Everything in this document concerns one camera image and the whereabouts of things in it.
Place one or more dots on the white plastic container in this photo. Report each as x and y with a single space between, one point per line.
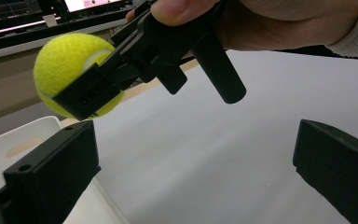
3 146

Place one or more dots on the white sheet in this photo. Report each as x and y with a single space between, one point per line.
214 140

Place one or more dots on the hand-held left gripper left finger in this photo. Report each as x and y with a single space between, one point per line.
52 174

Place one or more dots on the dark monitor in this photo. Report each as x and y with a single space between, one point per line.
9 9

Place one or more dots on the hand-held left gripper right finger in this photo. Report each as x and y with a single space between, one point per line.
338 161

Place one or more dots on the bright monitor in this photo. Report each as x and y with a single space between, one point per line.
90 4

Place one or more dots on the yellow tennis ball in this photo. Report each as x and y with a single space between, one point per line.
65 62

